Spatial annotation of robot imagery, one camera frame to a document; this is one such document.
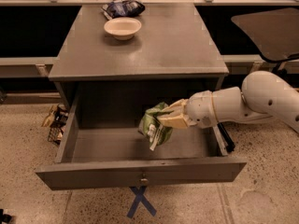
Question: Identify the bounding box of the grey office chair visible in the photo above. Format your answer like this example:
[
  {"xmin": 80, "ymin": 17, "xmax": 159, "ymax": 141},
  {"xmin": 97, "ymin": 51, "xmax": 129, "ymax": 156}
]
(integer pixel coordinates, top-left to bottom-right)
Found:
[{"xmin": 217, "ymin": 7, "xmax": 299, "ymax": 154}]

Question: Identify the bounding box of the grey open top drawer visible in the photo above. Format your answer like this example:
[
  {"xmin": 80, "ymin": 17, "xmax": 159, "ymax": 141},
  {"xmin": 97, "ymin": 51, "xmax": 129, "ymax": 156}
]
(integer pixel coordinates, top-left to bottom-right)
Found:
[{"xmin": 36, "ymin": 84, "xmax": 247, "ymax": 190}]

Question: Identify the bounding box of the small brass drawer knob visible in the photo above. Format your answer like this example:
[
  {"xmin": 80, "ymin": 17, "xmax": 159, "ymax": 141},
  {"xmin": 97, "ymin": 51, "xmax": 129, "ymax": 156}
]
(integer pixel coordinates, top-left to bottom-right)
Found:
[{"xmin": 139, "ymin": 173, "xmax": 149, "ymax": 186}]

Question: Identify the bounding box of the black wire basket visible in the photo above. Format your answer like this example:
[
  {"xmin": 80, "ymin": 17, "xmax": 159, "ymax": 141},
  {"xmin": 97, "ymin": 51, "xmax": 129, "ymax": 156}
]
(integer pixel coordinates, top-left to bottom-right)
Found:
[{"xmin": 42, "ymin": 104, "xmax": 68, "ymax": 145}]

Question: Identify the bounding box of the blue tape cross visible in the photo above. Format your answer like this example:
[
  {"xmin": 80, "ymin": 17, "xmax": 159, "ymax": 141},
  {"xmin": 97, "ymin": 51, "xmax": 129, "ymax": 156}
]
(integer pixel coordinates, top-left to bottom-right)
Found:
[{"xmin": 127, "ymin": 186, "xmax": 157, "ymax": 218}]

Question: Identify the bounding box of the white ceramic bowl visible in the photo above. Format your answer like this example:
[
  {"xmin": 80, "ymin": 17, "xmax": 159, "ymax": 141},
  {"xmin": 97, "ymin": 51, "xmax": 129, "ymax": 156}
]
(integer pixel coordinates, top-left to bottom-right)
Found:
[{"xmin": 104, "ymin": 17, "xmax": 142, "ymax": 40}]

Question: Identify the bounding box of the blue chip bag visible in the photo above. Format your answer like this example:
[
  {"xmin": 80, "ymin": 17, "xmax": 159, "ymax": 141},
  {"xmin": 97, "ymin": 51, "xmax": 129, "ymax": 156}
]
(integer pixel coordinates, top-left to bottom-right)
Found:
[{"xmin": 102, "ymin": 0, "xmax": 145, "ymax": 20}]

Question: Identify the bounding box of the green jalapeno chip bag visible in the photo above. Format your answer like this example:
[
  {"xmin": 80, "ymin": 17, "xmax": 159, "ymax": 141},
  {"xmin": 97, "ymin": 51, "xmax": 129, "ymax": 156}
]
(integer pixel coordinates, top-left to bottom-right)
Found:
[{"xmin": 138, "ymin": 102, "xmax": 173, "ymax": 151}]

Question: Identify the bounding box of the long grey shelf rail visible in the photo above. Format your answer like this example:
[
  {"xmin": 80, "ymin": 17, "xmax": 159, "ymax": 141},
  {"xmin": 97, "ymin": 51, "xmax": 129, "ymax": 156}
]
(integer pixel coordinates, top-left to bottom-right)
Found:
[{"xmin": 0, "ymin": 57, "xmax": 54, "ymax": 78}]

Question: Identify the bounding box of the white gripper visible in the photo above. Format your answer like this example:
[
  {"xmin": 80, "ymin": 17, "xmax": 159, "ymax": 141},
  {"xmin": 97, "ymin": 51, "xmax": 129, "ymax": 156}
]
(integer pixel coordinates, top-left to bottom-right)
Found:
[{"xmin": 157, "ymin": 91, "xmax": 218, "ymax": 129}]

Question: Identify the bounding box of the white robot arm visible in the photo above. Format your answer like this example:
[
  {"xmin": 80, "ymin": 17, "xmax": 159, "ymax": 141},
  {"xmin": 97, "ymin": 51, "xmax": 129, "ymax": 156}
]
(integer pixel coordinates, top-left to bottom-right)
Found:
[{"xmin": 158, "ymin": 71, "xmax": 299, "ymax": 132}]

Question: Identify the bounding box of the grey wooden cabinet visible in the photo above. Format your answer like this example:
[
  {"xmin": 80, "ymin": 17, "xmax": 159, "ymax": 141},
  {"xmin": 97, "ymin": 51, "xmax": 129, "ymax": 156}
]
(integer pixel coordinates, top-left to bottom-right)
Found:
[{"xmin": 48, "ymin": 2, "xmax": 230, "ymax": 110}]

